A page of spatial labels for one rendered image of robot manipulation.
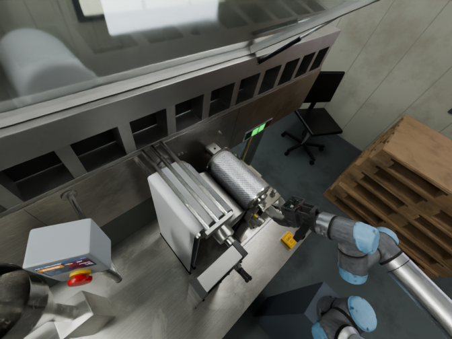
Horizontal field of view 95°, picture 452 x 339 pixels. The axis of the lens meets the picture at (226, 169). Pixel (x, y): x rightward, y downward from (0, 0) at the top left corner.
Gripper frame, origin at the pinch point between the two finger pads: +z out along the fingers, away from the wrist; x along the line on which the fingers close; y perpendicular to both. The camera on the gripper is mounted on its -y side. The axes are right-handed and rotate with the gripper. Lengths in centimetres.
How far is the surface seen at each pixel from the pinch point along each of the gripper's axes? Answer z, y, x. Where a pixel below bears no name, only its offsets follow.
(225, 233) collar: -2.4, 8.8, 23.6
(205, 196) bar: 1.9, 21.6, 23.2
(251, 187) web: 7.2, 9.2, 0.5
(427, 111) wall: -4, -48, -255
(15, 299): 11, 23, 71
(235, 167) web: 15.7, 16.9, -0.9
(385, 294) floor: -7, -174, -104
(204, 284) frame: -12.4, 9.9, 38.8
